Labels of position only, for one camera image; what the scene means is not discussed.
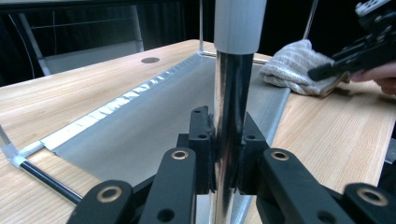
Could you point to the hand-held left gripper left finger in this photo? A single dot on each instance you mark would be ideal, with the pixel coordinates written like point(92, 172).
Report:
point(177, 186)

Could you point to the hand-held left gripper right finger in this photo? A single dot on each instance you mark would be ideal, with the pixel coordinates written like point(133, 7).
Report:
point(280, 186)

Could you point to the beige striped towel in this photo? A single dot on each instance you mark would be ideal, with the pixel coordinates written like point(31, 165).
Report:
point(292, 68)

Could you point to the two-tier metal fabric rack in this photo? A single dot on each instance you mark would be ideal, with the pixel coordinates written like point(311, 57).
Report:
point(232, 87)

